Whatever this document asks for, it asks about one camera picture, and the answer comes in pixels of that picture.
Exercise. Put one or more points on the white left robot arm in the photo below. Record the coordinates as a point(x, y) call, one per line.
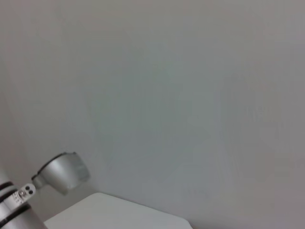
point(14, 217)

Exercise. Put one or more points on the silver left camera bracket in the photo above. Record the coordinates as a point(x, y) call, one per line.
point(21, 194)

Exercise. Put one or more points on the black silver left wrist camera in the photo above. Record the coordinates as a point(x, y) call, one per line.
point(64, 171)

